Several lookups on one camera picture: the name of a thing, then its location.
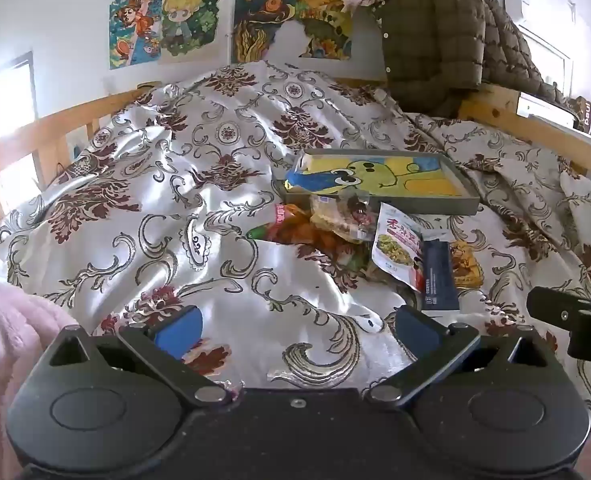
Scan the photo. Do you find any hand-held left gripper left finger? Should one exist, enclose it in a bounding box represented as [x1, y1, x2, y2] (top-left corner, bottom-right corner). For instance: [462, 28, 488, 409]
[36, 304, 229, 408]

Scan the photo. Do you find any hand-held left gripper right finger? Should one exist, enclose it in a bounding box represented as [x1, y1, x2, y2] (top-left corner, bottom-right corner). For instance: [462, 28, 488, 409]
[367, 304, 559, 408]

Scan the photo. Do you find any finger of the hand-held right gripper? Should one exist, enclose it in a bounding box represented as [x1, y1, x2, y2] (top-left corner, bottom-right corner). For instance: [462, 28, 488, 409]
[527, 286, 591, 361]

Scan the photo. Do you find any dark blue snack packet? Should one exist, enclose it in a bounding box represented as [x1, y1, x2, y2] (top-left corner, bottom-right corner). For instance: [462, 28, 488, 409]
[419, 239, 461, 311]

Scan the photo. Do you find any yellow snack packet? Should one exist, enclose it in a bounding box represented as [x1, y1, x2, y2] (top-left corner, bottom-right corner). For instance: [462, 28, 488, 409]
[449, 241, 485, 289]

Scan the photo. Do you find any white red-label snack packet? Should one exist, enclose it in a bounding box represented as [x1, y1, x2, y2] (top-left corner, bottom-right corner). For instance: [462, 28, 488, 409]
[372, 203, 426, 292]

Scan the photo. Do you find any grey tray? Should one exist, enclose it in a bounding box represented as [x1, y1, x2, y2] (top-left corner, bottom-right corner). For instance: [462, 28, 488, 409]
[275, 147, 481, 217]

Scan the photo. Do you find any clear mixed snack packet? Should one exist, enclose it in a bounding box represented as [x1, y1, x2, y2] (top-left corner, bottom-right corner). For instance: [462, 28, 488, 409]
[309, 194, 379, 243]

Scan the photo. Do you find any red orange snack packet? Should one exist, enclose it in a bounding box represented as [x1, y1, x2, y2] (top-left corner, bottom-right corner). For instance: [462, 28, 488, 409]
[274, 203, 336, 257]

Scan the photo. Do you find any yellow cartoon printed sheet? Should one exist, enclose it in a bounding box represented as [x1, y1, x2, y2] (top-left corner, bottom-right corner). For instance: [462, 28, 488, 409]
[282, 152, 469, 198]

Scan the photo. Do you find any floral printed blanket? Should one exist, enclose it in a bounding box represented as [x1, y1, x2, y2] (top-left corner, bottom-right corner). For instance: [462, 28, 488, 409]
[0, 60, 591, 411]

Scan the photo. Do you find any pink fluffy blanket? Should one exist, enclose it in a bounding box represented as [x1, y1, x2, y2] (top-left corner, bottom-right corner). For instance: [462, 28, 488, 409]
[0, 280, 83, 480]

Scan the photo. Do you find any olive puffer jacket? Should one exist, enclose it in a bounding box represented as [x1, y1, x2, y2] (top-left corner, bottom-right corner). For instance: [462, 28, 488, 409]
[378, 0, 571, 118]

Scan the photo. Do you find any wooden bed frame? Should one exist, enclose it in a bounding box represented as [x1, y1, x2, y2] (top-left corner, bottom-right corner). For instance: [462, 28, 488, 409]
[0, 82, 591, 241]

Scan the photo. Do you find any white wall unit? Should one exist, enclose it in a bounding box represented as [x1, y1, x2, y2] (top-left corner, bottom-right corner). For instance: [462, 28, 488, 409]
[504, 0, 532, 25]

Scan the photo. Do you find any orange-haired figure wall poster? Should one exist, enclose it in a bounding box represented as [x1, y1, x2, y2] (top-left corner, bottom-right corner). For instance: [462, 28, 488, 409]
[108, 0, 165, 71]

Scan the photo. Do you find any blond figure wall poster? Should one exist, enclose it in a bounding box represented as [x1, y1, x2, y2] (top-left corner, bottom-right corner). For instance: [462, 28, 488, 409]
[160, 0, 224, 63]

